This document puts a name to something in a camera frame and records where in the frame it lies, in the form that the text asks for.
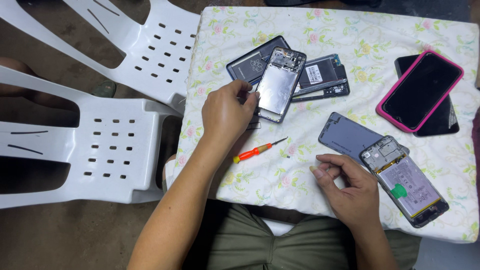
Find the person's right hand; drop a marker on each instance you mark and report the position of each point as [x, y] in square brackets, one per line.
[352, 195]

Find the person's left hand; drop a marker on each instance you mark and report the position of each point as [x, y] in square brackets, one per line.
[223, 112]

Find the silver phone frame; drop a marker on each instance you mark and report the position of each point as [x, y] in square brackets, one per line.
[279, 84]

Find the small dark phone part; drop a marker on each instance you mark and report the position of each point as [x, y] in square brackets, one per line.
[254, 125]

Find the orange screwdriver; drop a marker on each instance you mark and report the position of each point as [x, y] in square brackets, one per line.
[253, 152]

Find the dark blue opened phone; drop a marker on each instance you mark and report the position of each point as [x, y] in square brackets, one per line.
[249, 63]

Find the opened phone with green sticker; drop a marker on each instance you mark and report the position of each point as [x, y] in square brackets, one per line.
[408, 187]

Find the grey-blue phone back cover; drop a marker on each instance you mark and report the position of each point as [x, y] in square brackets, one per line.
[347, 137]

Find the person's green shorts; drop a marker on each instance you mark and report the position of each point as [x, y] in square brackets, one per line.
[300, 247]

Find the white plastic seat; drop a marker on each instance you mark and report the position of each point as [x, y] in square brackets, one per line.
[279, 227]

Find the white plastic chair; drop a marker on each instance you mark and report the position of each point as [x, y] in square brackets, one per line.
[112, 150]
[150, 48]

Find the black opened phone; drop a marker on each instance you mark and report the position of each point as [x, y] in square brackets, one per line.
[322, 75]

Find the green sandal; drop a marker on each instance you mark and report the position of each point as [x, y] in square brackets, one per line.
[104, 89]

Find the phone in pink case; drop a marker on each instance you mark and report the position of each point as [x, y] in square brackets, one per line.
[422, 90]

